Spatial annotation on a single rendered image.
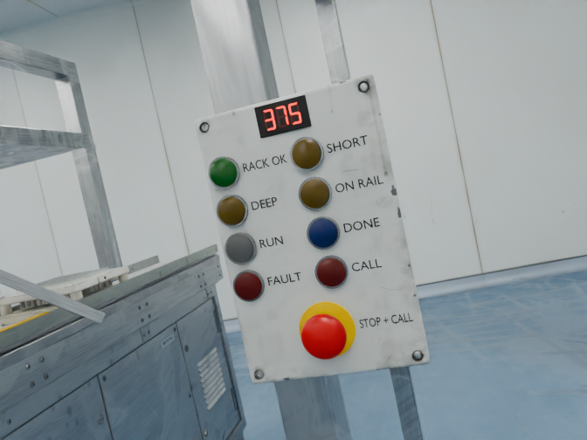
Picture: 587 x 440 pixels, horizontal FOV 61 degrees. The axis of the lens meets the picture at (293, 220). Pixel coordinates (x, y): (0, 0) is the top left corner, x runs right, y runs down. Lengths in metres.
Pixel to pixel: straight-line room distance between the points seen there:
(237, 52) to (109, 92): 4.13
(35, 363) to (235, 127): 0.84
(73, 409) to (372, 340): 1.00
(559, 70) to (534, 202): 1.03
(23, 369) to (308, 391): 0.74
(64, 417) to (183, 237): 3.18
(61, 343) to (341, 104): 0.96
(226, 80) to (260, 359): 0.28
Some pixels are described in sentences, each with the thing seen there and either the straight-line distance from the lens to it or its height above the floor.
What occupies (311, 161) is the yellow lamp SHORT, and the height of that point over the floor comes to 1.09.
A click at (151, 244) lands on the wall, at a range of 4.49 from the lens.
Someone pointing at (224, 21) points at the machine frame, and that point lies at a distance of 0.55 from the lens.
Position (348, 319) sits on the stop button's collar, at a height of 0.95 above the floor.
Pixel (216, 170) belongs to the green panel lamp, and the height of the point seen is 1.10.
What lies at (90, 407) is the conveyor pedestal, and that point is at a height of 0.65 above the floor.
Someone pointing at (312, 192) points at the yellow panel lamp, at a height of 1.07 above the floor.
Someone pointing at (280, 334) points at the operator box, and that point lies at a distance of 0.48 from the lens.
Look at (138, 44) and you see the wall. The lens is 4.62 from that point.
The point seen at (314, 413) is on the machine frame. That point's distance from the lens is 0.57.
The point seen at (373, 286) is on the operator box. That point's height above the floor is 0.97.
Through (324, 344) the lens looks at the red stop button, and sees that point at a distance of 0.44.
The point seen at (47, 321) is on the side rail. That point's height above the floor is 0.90.
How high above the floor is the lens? 1.07
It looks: 3 degrees down
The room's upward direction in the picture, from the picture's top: 12 degrees counter-clockwise
